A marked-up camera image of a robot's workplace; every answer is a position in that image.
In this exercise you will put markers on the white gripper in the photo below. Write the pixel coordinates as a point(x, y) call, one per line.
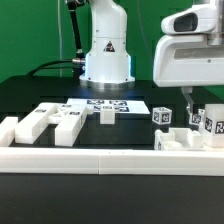
point(186, 61)

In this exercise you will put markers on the white chair seat part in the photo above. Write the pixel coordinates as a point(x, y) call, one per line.
point(178, 139)

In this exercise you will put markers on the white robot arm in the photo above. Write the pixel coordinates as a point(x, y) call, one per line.
point(108, 64)

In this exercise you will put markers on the white tagged cube right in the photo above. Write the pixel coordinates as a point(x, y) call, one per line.
point(197, 119)

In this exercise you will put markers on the white tagged cube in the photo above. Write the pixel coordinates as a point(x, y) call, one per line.
point(197, 119)
point(161, 115)

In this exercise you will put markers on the white tagged cube left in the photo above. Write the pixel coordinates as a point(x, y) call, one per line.
point(161, 115)

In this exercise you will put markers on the white tag sheet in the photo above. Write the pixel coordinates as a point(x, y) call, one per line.
point(120, 106)

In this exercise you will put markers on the white U-shaped fence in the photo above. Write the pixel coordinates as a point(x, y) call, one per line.
point(103, 162)

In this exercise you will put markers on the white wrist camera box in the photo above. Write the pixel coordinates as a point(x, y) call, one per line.
point(202, 18)

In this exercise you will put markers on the white chair back frame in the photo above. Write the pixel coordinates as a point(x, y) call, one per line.
point(68, 119)

